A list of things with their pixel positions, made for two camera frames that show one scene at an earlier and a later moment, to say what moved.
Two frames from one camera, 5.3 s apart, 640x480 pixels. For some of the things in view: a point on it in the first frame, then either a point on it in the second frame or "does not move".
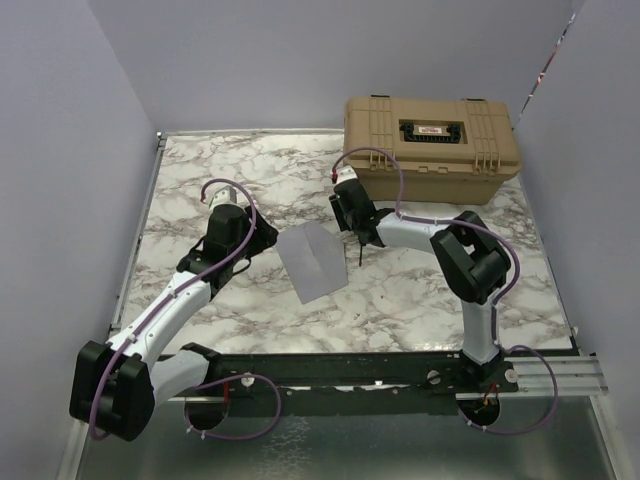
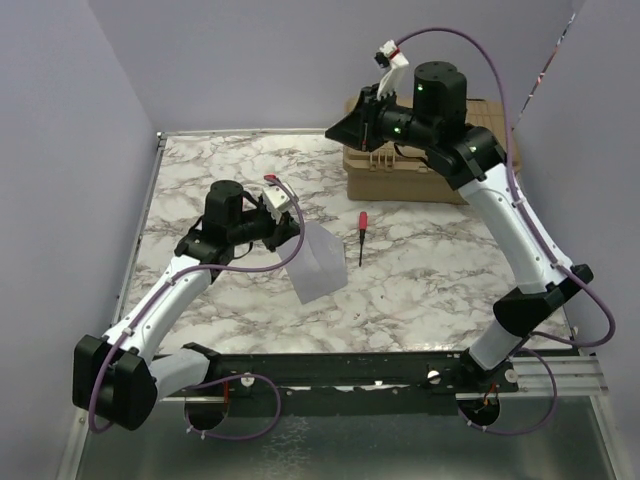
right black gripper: (337, 212) -> (357, 127)
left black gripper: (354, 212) -> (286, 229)
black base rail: (347, 382) does not move
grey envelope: (314, 259) does not move
